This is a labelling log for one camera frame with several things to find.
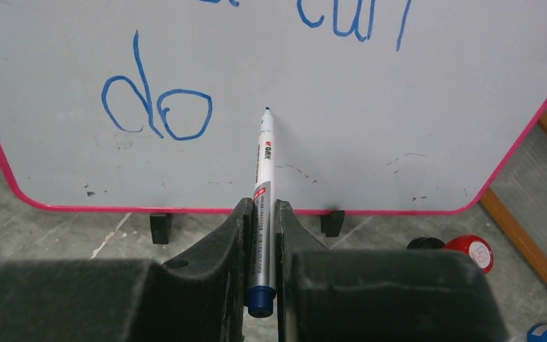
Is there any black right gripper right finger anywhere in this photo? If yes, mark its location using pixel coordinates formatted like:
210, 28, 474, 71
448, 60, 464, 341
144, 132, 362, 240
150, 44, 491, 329
274, 200, 509, 341

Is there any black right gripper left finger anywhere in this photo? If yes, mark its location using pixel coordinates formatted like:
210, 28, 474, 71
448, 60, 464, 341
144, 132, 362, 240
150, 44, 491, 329
0, 199, 253, 341

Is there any white blue whiteboard marker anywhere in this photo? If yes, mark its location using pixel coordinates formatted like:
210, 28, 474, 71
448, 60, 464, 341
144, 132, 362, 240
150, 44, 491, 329
248, 107, 276, 318

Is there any pink-framed whiteboard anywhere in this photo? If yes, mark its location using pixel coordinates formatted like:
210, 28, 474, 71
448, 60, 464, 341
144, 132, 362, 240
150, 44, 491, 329
0, 1, 547, 214

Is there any black whiteboard foot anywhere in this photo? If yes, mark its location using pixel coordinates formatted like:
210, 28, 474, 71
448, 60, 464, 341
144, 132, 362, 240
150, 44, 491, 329
319, 209, 345, 237
149, 213, 173, 244

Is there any wooden shelf rack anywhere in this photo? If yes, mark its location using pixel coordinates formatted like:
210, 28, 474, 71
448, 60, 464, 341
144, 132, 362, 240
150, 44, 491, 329
479, 113, 547, 288

